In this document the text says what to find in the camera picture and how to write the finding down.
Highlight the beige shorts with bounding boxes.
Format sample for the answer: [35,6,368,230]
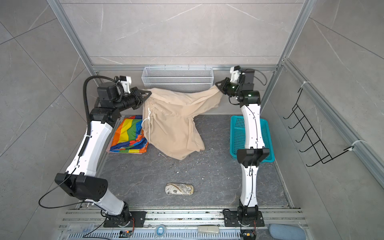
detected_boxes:
[142,86,223,160]

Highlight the rainbow striped shorts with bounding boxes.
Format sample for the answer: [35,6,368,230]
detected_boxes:
[107,115,149,154]

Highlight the teal plastic basket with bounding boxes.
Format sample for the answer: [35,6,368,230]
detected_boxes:
[230,116,275,163]

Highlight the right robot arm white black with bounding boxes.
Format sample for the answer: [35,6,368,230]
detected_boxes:
[215,78,270,227]

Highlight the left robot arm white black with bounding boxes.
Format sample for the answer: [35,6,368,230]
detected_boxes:
[55,83,152,227]

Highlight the blue tape roll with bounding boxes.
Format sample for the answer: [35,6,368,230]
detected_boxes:
[155,225,167,238]

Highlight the small green circuit board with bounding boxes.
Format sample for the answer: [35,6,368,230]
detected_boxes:
[119,230,134,238]

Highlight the right small circuit board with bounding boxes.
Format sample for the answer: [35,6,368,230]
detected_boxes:
[240,231,257,240]

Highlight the white remote box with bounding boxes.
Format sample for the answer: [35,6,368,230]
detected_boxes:
[198,225,220,235]

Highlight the blue grey cushion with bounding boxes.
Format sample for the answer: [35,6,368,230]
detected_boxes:
[269,224,307,240]

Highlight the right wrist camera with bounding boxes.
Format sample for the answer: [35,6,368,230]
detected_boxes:
[230,66,255,85]

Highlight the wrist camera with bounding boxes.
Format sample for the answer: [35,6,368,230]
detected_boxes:
[230,66,255,85]
[119,76,132,94]

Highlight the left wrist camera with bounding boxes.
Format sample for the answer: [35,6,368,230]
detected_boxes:
[119,76,132,94]

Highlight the white wire mesh shelf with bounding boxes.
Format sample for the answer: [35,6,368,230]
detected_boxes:
[142,67,214,93]

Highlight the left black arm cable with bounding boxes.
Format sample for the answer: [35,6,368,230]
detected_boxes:
[82,75,121,139]

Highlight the black wire hook rack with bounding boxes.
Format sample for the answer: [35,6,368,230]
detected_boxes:
[283,88,355,168]

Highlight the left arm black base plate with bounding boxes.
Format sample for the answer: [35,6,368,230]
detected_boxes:
[103,211,147,228]

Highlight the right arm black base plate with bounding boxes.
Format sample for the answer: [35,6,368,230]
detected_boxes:
[222,209,265,228]

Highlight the aluminium mounting rail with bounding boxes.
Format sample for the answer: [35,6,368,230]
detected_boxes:
[58,206,313,240]

